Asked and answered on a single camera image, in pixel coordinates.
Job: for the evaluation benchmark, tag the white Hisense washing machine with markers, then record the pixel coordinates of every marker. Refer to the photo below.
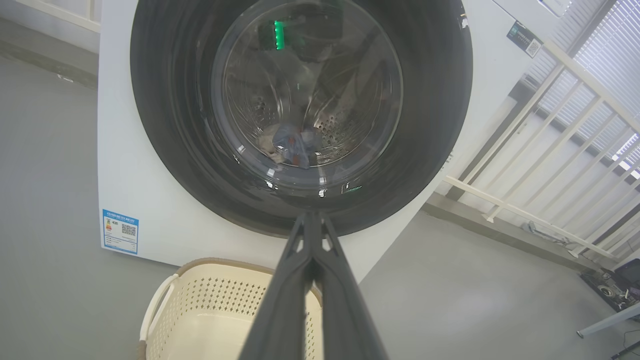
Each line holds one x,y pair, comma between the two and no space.
130,150

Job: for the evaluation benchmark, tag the dark round washer door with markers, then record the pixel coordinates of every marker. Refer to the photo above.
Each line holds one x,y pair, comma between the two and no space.
175,100

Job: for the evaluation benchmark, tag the beige cloth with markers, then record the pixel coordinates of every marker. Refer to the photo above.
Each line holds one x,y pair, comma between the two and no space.
269,142

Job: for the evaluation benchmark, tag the detergent drawer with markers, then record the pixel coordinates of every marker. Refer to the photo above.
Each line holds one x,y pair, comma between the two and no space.
556,6

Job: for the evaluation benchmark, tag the cream plastic laundry basket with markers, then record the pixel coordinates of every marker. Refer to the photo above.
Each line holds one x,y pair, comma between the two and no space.
210,310

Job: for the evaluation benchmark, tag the white window blinds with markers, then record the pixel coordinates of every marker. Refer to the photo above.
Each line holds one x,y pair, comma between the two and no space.
612,45

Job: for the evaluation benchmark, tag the black device on floor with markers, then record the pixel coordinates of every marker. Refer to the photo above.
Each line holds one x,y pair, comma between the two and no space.
615,285

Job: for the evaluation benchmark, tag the grey table leg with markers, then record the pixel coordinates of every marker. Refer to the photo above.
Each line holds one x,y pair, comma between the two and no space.
607,322

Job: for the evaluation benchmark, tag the dark QR sticker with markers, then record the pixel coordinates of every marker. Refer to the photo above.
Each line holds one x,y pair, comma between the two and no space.
525,40

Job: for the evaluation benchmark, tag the blue printed garment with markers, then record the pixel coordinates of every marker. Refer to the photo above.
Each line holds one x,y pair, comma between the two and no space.
296,145

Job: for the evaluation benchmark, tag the steel perforated drum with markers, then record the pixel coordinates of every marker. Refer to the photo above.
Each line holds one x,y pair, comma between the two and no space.
350,125

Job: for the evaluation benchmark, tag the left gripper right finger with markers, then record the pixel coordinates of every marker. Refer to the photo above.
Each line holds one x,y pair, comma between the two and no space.
345,315

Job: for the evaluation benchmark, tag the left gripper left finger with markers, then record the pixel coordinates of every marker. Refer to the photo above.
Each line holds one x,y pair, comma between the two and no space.
280,310

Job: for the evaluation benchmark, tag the white metal railing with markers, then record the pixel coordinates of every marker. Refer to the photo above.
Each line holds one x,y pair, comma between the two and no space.
65,14
530,215

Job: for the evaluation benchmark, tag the blue energy label sticker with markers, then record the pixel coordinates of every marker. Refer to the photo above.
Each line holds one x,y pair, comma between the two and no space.
120,231

